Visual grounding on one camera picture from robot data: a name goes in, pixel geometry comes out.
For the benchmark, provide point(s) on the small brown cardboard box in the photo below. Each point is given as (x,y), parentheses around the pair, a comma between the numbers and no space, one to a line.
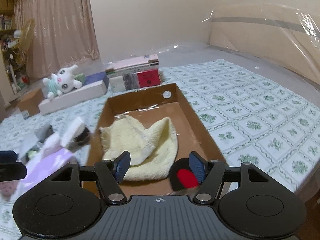
(29,103)

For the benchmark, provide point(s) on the black red round pad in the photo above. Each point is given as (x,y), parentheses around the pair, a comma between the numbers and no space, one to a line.
(181,176)

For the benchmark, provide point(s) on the stack of books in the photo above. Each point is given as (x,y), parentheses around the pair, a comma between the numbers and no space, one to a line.
(134,73)

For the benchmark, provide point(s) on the beige curtain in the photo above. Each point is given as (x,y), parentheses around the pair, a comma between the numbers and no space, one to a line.
(63,35)

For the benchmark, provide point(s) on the dark grey face mask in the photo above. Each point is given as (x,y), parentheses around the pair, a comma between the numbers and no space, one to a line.
(43,132)

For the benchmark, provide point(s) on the brown cardboard tray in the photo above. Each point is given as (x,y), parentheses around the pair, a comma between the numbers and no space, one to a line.
(148,106)

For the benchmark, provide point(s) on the white bunny plush toy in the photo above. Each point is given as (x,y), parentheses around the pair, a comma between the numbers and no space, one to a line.
(62,83)

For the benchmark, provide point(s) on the white blue flat box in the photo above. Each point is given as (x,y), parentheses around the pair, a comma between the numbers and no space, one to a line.
(96,85)

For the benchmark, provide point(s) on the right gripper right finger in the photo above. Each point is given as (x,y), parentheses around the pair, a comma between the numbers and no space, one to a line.
(246,199)

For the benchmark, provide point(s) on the white tissue sheet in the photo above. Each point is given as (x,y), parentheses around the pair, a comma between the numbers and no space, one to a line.
(74,130)

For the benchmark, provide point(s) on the purple tissue pack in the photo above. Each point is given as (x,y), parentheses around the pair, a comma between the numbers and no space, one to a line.
(51,157)

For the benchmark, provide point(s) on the cream yellow towel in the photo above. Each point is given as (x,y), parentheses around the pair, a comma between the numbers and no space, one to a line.
(153,150)

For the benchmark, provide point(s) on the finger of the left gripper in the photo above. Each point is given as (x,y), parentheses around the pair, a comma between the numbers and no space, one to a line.
(10,168)

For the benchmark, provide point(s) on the large plastic wrapped cardboard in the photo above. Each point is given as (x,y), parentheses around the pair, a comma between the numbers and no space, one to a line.
(284,35)

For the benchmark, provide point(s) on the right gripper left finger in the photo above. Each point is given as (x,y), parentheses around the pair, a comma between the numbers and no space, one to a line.
(72,199)

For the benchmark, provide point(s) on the floral tablecloth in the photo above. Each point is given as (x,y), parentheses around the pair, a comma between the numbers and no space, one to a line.
(252,118)

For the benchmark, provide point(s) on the small green box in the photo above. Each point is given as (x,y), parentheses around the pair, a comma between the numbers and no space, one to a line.
(80,77)

